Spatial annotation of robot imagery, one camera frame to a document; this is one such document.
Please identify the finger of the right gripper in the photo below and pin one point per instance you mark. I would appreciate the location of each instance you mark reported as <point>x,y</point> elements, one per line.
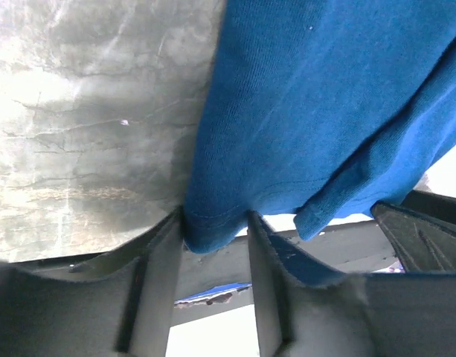
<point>421,243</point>

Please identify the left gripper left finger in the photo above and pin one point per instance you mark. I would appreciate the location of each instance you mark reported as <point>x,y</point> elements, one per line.
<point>116,304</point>

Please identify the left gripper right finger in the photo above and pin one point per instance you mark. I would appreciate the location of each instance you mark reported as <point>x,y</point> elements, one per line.
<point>324,308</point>

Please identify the blue t shirt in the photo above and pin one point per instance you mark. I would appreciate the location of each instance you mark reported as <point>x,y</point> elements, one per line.
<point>320,109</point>

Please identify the black base beam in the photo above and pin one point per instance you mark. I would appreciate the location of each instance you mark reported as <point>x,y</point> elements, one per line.
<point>127,295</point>

